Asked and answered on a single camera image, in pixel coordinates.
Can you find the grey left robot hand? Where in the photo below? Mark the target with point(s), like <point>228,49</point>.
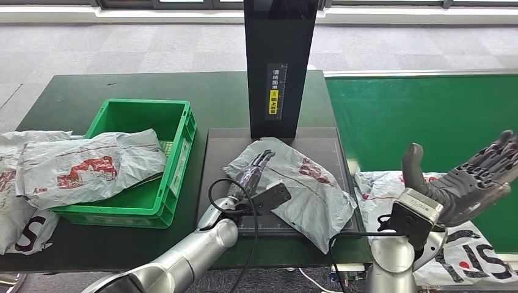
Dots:
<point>249,178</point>

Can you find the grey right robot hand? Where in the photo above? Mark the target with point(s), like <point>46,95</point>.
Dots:
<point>465,190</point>

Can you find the grey parcel bag red print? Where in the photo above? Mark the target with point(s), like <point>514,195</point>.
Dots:
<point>307,202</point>
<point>81,170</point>

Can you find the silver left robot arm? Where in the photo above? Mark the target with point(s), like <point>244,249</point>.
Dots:
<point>182,258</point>

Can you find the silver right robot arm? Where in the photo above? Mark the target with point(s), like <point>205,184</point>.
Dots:
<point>390,258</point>

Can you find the green conveyor belt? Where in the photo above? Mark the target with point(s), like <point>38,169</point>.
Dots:
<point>404,121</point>

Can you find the black inbound scanner machine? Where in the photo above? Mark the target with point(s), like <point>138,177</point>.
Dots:
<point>279,60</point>

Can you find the white electrical box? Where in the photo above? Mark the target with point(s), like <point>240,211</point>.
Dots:
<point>348,269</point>

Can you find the dark green table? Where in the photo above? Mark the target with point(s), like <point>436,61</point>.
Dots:
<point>218,101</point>

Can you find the green plastic crate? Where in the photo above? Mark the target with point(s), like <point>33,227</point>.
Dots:
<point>133,117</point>

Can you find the white window sill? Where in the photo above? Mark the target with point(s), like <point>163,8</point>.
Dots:
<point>121,16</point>

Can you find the silver metal stand foot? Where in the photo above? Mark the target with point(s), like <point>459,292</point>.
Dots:
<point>10,283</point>

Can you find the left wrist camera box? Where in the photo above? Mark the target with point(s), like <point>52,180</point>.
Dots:
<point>271,198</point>

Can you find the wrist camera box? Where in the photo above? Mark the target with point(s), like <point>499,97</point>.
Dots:
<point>412,218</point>
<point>271,198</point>

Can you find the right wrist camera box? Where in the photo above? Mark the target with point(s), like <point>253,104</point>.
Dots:
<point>412,218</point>

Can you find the black window frame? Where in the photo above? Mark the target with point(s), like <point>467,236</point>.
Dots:
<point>121,4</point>

